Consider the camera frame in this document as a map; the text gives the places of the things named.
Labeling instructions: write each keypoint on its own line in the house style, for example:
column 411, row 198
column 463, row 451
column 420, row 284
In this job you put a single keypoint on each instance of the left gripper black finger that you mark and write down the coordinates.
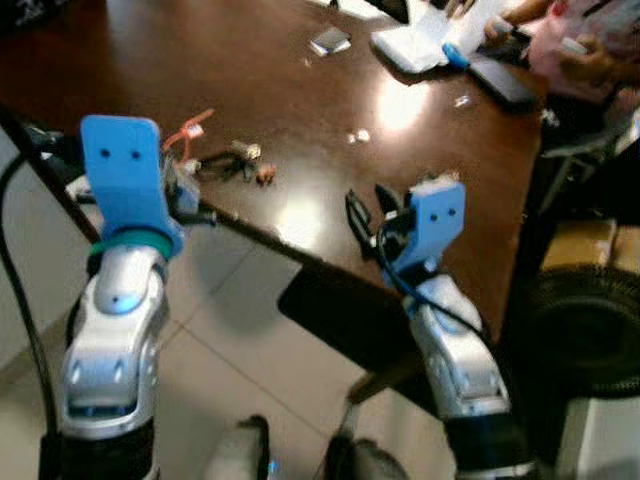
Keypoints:
column 180, row 173

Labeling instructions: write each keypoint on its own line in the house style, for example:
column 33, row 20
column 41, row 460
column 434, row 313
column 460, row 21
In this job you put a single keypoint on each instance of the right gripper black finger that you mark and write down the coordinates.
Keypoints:
column 388, row 198
column 358, row 220

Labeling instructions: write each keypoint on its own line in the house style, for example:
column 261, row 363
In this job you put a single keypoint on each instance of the small white object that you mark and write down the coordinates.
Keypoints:
column 574, row 45

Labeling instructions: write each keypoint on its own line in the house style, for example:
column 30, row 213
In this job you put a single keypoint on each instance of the person's bare hand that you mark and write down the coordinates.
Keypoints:
column 500, row 27
column 590, row 68

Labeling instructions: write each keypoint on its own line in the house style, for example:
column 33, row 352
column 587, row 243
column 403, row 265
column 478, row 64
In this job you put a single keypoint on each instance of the orange ribbon key tag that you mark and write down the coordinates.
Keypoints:
column 190, row 128

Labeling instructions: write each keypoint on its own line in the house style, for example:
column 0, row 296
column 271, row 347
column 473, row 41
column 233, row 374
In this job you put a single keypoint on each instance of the green wrist tape band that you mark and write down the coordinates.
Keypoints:
column 135, row 240

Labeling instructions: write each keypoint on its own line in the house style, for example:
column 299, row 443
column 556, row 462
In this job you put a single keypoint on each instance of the black stool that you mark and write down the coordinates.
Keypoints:
column 345, row 320

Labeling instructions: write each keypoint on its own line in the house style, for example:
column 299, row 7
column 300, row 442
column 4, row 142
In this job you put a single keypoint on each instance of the dark brown wooden table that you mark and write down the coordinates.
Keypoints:
column 300, row 110

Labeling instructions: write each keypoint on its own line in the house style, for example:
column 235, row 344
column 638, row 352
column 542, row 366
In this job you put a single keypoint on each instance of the black office chair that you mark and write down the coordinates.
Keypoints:
column 590, row 165

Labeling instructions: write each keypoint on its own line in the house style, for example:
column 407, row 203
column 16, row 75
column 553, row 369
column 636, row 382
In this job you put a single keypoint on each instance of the white flat box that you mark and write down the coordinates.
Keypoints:
column 410, row 48

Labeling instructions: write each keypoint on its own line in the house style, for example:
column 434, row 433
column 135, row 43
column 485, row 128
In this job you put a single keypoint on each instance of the small blue object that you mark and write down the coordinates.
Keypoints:
column 457, row 57

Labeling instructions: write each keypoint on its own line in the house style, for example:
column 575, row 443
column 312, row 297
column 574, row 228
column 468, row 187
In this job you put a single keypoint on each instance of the black smartphone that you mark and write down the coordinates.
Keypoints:
column 505, row 82

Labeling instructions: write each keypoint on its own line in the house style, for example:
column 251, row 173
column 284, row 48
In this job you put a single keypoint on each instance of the silver square case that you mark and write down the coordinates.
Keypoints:
column 330, row 41

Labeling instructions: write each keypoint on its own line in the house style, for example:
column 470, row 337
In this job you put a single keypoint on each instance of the brown cardboard box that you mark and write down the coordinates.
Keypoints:
column 585, row 245

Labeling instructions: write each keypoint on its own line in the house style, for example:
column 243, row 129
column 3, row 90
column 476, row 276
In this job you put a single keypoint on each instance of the white paper sheet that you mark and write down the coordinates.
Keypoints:
column 472, row 22

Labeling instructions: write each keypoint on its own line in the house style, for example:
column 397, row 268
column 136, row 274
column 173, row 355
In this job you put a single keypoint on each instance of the person in pink top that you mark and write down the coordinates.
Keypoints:
column 590, row 25

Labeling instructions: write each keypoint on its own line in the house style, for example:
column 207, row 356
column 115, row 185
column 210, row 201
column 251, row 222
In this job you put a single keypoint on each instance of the robot right leg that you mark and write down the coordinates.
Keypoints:
column 360, row 462

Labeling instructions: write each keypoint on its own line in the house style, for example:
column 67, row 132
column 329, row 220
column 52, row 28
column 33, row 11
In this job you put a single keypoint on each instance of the robot leg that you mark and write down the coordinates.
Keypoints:
column 360, row 462
column 240, row 450

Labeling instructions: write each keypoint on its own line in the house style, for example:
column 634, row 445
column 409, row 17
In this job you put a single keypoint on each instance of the robot left leg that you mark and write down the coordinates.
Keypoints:
column 240, row 450

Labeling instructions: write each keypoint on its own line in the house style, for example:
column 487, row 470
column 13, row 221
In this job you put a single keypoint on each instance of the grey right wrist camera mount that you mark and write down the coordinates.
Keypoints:
column 435, row 220

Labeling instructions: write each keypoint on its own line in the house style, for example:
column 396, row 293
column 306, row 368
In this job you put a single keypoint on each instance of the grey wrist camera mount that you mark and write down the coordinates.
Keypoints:
column 435, row 220
column 125, row 175

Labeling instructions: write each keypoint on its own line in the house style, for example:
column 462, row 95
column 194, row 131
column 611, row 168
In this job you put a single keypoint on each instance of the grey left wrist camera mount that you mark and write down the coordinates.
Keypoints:
column 125, row 175

